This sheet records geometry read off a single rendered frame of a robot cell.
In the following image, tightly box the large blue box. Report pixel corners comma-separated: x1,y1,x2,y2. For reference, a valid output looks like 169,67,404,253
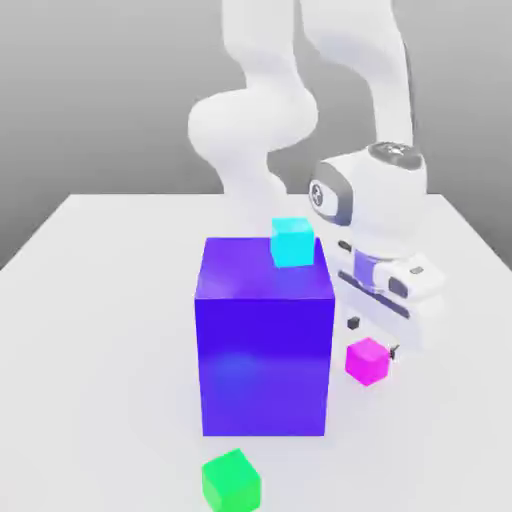
193,236,336,438

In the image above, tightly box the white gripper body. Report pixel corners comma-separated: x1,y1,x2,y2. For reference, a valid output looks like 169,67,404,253
329,249,447,354

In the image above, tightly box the small magenta cube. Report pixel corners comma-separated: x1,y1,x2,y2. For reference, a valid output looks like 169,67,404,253
344,336,391,388

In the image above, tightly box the small green cube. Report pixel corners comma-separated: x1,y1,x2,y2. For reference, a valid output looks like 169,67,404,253
200,447,262,512

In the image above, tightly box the small cyan cube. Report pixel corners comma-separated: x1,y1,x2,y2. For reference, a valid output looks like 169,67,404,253
270,216,316,269

